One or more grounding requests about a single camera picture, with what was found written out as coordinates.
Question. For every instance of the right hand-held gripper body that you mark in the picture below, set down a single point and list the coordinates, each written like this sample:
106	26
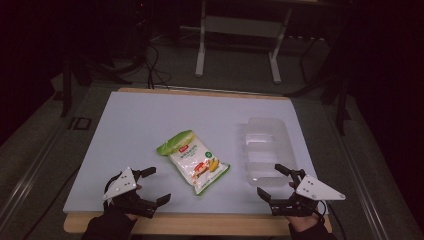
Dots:
315	190

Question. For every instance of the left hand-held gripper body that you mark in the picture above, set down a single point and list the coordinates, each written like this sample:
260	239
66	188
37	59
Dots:
120	185

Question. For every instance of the clear plastic tray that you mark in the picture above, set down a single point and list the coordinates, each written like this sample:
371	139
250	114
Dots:
266	150

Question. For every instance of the white and green snack packet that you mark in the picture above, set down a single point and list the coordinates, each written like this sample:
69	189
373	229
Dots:
195	161

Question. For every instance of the person's left hand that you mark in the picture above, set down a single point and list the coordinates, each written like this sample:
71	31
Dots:
132	216

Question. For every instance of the person's right hand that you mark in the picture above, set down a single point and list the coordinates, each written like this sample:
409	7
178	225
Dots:
303	222

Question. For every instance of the wooden table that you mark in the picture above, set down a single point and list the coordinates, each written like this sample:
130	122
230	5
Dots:
200	224

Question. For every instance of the white table mat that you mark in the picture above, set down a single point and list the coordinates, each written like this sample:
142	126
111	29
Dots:
150	126

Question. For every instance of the black floor socket box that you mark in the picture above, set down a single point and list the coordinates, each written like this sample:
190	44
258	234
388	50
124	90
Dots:
80	123

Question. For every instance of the black metal stand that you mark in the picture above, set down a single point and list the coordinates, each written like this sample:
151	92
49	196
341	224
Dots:
340	93
66	86

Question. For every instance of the aluminium floor rail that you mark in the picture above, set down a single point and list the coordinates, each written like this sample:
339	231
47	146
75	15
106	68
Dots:
353	166
30	180

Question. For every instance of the white metal table frame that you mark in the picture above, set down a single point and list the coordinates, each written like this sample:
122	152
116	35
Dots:
240	26

